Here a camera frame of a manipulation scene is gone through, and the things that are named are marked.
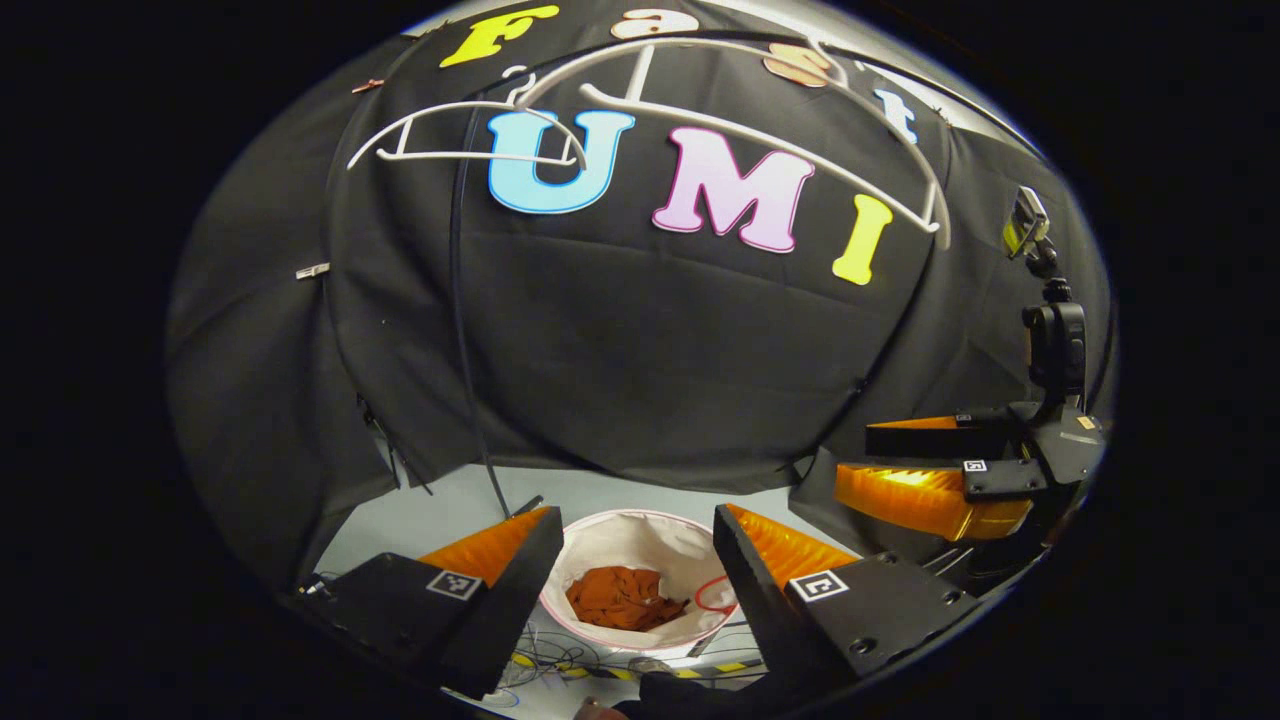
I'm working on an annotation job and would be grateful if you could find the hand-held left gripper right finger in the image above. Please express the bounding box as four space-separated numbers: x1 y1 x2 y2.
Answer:
712 503 986 701

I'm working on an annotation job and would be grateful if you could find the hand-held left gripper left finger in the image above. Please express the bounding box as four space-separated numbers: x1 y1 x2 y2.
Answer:
293 506 566 701

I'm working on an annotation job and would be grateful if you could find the orange knit jacket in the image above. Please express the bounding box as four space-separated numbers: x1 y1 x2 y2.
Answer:
565 565 691 633

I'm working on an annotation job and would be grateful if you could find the white laundry hamper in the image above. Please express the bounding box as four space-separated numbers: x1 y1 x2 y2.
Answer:
540 508 741 653

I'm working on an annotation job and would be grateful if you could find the white clothes hanger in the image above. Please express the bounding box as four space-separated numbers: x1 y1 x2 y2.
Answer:
515 35 951 251
347 65 591 171

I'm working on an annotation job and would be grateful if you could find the black clothes rack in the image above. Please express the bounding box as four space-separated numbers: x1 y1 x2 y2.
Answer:
447 60 546 521

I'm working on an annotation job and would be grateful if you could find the white empty clothes hanger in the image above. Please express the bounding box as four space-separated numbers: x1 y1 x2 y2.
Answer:
347 65 591 171

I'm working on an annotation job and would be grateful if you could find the yellow black floor tape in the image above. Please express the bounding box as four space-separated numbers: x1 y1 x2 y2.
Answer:
512 652 751 681

